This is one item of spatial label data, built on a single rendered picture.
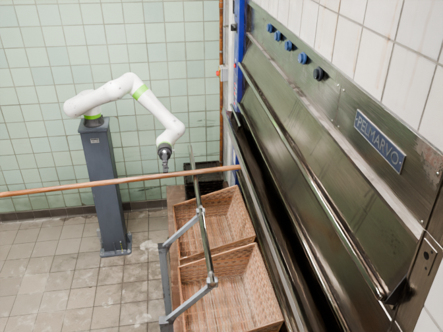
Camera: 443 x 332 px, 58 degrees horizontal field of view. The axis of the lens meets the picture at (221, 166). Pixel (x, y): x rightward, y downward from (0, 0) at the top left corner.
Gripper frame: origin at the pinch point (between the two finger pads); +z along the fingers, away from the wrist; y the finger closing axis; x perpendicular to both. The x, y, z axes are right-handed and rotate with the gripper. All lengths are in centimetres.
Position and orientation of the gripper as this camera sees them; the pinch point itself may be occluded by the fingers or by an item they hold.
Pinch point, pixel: (165, 169)
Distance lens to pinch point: 239.9
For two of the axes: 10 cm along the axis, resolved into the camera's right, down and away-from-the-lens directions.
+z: 1.4, 5.2, -8.4
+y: 0.0, 8.5, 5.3
